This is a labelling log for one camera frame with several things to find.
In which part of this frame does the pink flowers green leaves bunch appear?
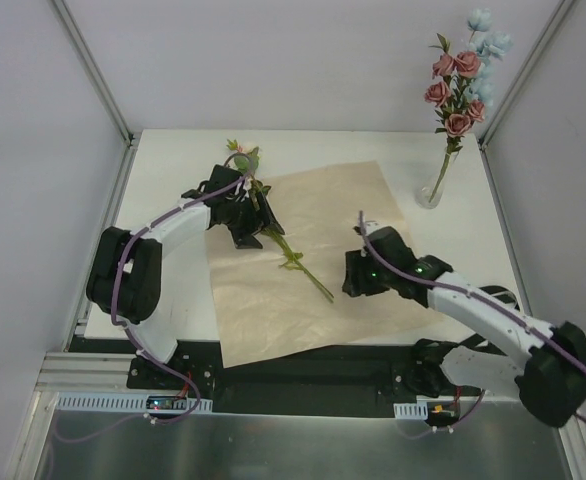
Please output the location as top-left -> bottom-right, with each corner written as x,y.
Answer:
224,139 -> 334,303

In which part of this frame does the peach wrapping paper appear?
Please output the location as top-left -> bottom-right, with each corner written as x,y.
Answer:
206,162 -> 444,367

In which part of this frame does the dusty pink rose stem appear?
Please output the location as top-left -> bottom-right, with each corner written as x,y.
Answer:
422,32 -> 489,201

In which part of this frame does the blue artificial flower stem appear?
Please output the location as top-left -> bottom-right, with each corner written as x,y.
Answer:
466,8 -> 513,108

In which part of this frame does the black printed ribbon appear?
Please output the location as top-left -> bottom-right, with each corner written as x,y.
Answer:
480,285 -> 520,312

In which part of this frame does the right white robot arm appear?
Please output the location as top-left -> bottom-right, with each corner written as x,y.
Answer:
342,221 -> 586,428

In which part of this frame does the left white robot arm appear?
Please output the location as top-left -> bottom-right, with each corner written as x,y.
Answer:
86,164 -> 284,389

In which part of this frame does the clear glass vase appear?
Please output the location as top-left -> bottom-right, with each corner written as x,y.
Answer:
415,146 -> 459,209

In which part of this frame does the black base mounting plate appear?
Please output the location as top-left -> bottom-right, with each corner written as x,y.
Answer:
126,337 -> 489,415

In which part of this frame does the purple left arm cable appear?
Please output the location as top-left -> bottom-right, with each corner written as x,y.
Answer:
52,152 -> 255,444

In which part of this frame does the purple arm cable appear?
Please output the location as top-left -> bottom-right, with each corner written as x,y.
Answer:
356,209 -> 586,441
52,152 -> 255,444

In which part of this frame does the left aluminium frame post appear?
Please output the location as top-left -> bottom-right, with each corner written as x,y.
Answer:
47,0 -> 142,149

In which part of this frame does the right white cable duct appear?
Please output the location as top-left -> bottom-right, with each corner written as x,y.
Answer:
393,401 -> 429,421

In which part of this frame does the white cable duct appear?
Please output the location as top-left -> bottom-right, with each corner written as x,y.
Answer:
57,392 -> 213,415
393,401 -> 429,421

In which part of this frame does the front aluminium rail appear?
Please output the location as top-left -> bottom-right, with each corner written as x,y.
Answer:
36,349 -> 574,404

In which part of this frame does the left white cable duct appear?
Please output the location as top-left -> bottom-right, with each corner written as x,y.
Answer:
57,392 -> 213,415

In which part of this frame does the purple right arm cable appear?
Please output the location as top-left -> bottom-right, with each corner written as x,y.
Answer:
356,209 -> 586,441

